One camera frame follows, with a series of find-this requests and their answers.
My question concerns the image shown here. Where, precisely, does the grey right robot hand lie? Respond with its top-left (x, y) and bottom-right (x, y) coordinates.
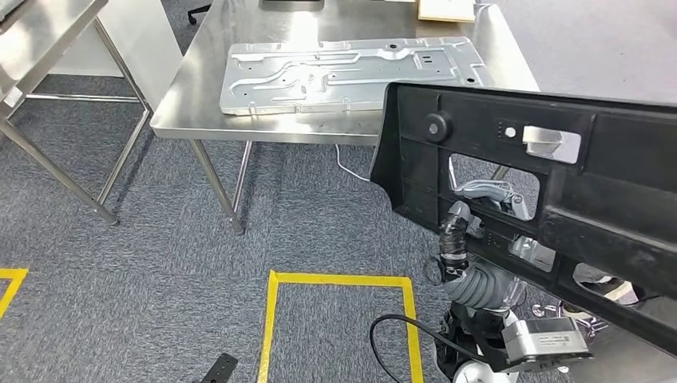
top-left (422, 180), bottom-right (557, 313)

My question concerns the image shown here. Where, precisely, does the black plastic car part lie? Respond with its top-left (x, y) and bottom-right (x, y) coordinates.
top-left (369, 81), bottom-right (677, 357)

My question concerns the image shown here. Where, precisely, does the stainless steel workbench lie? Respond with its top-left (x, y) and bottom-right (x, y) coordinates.
top-left (149, 0), bottom-right (541, 236)

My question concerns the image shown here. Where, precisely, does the person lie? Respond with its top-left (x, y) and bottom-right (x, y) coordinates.
top-left (573, 263), bottom-right (643, 306)

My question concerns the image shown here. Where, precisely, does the yellow floor tape square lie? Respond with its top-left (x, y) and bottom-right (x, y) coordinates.
top-left (0, 267), bottom-right (29, 321)
top-left (256, 270), bottom-right (426, 383)

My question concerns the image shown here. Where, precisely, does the stamped sheet metal plate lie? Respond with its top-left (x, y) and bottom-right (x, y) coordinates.
top-left (219, 35), bottom-right (498, 117)

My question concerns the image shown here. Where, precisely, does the tan cardboard board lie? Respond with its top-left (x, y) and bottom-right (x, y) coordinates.
top-left (416, 0), bottom-right (477, 24)

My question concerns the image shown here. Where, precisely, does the black chair base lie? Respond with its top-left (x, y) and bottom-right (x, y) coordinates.
top-left (186, 2), bottom-right (214, 26)

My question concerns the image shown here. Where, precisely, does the white cabinet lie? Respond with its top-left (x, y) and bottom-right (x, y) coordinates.
top-left (47, 0), bottom-right (184, 113)

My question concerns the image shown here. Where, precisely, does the stainless steel table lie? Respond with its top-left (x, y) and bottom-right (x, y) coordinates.
top-left (0, 0), bottom-right (154, 227)

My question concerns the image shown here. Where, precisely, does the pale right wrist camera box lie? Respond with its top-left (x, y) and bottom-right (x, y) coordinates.
top-left (501, 316), bottom-right (593, 373)

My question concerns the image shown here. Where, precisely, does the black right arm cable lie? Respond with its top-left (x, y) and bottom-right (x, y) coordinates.
top-left (368, 314), bottom-right (477, 383)

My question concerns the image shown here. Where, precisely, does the white power cable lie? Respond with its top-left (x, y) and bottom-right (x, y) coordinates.
top-left (335, 144), bottom-right (371, 184)

